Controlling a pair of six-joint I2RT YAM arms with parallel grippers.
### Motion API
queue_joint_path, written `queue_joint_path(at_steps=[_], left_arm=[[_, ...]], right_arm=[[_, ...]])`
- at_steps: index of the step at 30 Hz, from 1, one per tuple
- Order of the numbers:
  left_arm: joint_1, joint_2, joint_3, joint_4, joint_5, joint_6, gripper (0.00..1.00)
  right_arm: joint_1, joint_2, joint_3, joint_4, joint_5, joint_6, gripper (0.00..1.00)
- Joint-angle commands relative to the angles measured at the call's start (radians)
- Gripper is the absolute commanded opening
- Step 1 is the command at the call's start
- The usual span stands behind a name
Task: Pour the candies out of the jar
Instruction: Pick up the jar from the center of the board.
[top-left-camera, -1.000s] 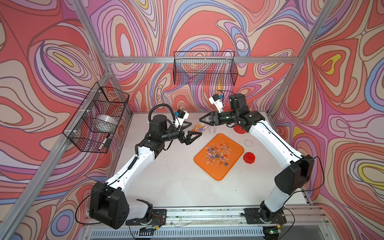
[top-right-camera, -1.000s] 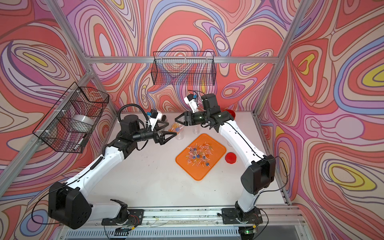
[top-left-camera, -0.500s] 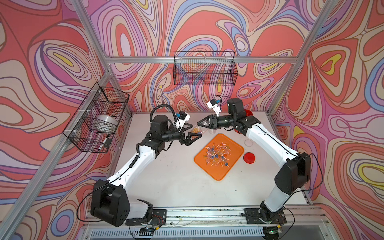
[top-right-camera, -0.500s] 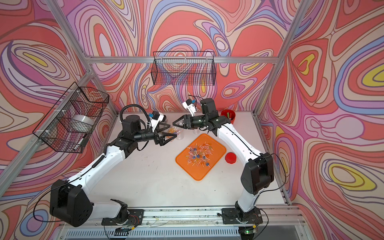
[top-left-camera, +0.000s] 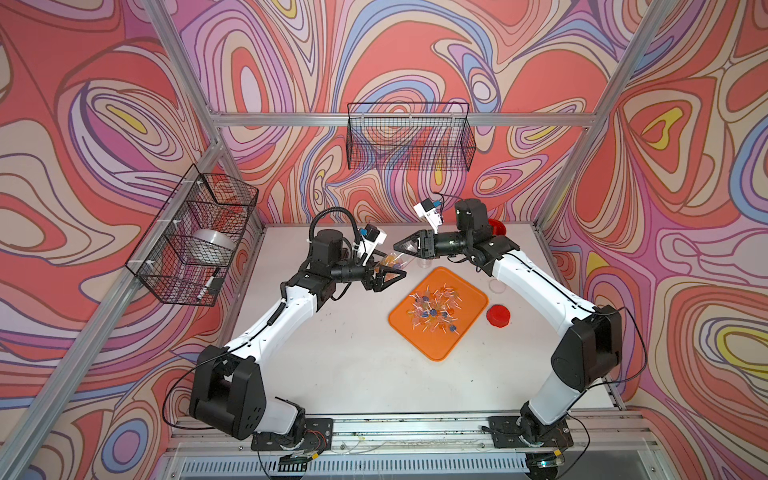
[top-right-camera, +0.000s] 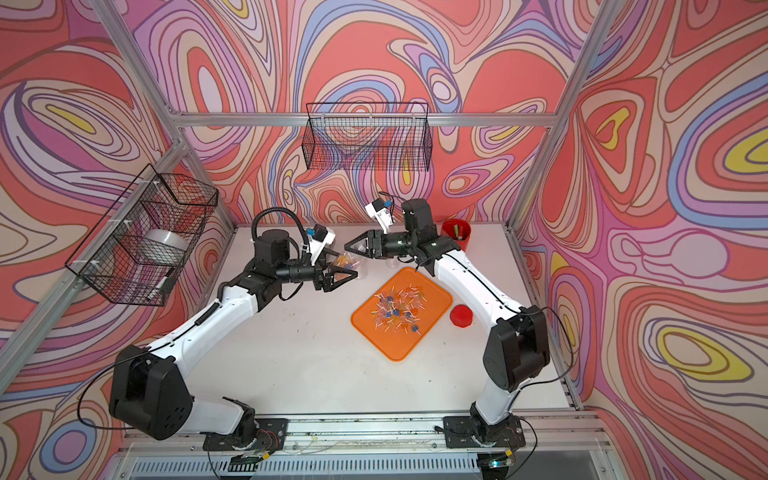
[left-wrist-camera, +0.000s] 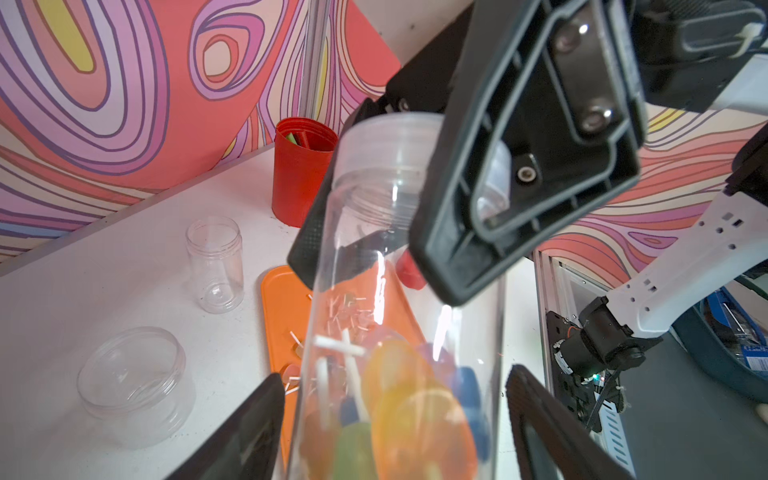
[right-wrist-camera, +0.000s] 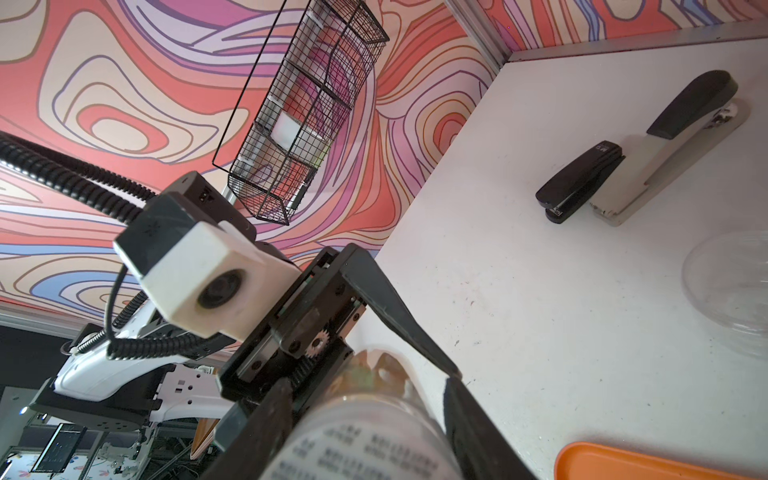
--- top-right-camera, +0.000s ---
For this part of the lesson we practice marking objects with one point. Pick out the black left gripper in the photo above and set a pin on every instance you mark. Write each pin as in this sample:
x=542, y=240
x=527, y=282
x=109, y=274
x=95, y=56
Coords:
x=325, y=281

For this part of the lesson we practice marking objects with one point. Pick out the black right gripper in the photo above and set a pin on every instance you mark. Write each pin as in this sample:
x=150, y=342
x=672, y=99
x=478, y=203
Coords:
x=375, y=240

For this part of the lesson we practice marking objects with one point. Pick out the white lid jar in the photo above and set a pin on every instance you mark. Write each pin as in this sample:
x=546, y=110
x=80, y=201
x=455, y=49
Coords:
x=347, y=260

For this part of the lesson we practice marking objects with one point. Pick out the candies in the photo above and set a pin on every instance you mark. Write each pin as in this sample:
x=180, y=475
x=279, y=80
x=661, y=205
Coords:
x=398, y=310

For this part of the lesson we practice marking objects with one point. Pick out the red jar lid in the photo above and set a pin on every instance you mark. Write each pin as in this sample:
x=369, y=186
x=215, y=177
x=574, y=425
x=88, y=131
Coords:
x=461, y=316

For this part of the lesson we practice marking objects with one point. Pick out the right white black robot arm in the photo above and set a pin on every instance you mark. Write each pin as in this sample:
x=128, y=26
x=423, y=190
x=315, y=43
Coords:
x=517, y=346

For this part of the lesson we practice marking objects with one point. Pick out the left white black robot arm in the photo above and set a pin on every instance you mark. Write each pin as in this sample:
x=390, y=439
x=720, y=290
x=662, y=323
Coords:
x=149, y=391

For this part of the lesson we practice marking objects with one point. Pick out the orange plastic tray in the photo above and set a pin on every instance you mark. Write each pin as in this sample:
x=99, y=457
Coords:
x=396, y=346

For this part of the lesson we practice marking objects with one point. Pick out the red cup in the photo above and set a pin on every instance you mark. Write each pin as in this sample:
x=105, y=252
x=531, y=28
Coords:
x=466, y=230

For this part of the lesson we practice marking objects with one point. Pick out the black marker in basket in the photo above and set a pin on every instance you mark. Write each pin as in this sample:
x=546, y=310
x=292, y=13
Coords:
x=166, y=283

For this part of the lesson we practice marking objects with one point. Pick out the white roll in basket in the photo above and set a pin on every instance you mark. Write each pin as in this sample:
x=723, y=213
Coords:
x=163, y=247

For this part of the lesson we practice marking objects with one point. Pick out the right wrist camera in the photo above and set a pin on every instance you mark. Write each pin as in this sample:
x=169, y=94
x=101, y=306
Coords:
x=381, y=211

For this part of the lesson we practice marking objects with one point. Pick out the back black wire basket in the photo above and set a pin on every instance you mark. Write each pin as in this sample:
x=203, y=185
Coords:
x=368, y=136

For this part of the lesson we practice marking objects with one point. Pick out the black wire basket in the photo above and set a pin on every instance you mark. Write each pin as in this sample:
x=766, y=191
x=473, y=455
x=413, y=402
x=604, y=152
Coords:
x=368, y=136
x=135, y=255

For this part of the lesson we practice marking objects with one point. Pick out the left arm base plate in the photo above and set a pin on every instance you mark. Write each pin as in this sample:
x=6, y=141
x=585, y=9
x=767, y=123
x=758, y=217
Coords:
x=259, y=434

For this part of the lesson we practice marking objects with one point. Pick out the left black wire basket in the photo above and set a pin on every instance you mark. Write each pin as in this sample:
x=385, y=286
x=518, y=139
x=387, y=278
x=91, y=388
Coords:
x=135, y=255

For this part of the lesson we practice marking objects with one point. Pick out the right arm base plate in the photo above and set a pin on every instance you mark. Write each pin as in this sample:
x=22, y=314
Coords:
x=471, y=432

